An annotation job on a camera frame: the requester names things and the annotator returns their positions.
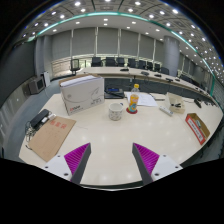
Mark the small beige open box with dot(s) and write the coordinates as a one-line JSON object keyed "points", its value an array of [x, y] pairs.
{"points": [[174, 103]]}

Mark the white cardboard box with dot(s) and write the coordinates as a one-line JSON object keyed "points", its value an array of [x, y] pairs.
{"points": [[82, 92]]}

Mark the black power adapter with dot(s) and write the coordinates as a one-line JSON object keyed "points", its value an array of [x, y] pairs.
{"points": [[38, 118]]}

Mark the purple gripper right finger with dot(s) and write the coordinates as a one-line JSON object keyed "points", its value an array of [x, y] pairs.
{"points": [[151, 165]]}

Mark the white patterned mug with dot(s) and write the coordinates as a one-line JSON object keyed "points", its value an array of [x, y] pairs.
{"points": [[115, 111]]}

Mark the brown paper envelope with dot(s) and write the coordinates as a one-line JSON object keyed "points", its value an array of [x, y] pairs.
{"points": [[50, 137]]}

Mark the grey crt monitor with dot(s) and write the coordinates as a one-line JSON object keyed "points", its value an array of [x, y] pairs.
{"points": [[36, 85]]}

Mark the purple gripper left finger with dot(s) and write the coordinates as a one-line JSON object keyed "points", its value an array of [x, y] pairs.
{"points": [[70, 166]]}

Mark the black office chair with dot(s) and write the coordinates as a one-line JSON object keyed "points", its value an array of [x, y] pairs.
{"points": [[75, 66]]}

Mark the white paper sheets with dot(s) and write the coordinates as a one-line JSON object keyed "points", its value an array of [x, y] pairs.
{"points": [[146, 100]]}

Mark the yellow drink bottle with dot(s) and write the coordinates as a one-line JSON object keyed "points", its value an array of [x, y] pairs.
{"points": [[134, 98]]}

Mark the red round coaster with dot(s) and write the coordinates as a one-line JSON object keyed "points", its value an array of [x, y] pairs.
{"points": [[131, 112]]}

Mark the white remote control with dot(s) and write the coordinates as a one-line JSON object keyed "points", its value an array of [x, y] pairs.
{"points": [[166, 111]]}

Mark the brown open cardboard box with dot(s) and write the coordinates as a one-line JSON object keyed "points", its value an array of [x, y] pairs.
{"points": [[198, 127]]}

